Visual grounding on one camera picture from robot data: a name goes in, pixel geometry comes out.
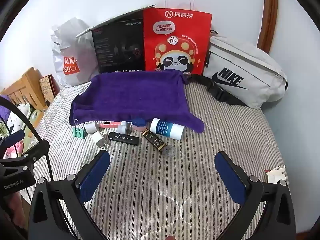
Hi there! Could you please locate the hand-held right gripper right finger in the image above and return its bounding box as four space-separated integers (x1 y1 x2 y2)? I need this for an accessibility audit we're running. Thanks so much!
214 151 297 240

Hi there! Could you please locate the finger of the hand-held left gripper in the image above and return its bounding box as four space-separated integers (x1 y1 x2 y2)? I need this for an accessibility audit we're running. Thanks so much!
0 140 50 170
0 130 25 153

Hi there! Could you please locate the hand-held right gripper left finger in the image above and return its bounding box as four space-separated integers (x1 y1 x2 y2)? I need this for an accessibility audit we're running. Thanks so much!
27 150 112 240

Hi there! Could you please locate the square white charger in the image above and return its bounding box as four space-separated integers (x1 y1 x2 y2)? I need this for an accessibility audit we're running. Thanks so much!
91 132 110 148

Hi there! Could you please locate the green binder clip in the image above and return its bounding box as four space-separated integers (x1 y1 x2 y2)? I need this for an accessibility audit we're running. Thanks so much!
72 126 87 138

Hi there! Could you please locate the long black box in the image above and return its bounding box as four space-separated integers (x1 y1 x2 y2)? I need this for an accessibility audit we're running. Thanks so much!
108 131 140 145

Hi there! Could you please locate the white tape roll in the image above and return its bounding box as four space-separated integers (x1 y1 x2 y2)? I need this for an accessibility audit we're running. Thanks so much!
85 122 98 134

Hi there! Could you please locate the pink pen-shaped device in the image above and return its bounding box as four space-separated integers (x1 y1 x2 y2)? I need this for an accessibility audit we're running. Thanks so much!
96 121 127 129

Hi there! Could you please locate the small pink blue-capped bottle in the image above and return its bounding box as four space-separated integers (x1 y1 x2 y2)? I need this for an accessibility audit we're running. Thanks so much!
131 117 145 132

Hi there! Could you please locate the clear plastic cap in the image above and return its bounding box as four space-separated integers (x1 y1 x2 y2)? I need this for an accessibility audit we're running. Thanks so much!
162 145 177 158

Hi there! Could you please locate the black and gold box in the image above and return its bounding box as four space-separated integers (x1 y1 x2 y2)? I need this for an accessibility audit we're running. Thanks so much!
142 129 168 153

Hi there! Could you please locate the white and blue bottle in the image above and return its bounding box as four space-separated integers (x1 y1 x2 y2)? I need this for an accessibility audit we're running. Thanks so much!
150 118 185 140

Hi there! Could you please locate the spotted white cloth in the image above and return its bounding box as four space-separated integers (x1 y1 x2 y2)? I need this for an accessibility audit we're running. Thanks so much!
5 104 35 135

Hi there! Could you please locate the white crumpled tissue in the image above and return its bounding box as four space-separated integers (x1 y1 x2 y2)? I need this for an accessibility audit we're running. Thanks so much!
265 166 287 184

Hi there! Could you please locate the striped bed sheet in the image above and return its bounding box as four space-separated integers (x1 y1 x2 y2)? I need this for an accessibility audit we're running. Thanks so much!
19 75 288 240

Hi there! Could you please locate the wooden headboard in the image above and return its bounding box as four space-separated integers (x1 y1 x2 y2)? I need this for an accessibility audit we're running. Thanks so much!
0 67 49 113

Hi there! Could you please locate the patterned cardboard box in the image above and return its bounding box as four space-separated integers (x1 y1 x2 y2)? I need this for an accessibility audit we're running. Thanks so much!
39 75 60 103

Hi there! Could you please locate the purple towel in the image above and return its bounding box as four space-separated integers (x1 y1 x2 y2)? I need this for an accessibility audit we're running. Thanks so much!
69 70 205 133

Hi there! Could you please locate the white plastic shopping bag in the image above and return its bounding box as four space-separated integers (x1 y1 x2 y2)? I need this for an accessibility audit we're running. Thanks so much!
51 17 100 88

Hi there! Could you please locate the white waist bag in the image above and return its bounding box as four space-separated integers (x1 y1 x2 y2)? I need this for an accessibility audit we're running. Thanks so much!
186 30 288 109

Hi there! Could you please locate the black headphone box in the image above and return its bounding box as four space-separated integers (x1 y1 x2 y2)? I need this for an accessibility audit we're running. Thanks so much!
76 5 157 74

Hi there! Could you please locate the red panda paper bag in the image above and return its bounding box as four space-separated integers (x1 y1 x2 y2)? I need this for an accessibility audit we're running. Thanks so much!
142 0 213 77

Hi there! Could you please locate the black cable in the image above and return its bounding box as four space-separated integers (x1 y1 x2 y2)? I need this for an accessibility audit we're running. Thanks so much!
0 96 54 183

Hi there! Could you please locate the wooden door frame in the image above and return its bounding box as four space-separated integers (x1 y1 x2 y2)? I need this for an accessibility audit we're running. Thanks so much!
257 0 278 54

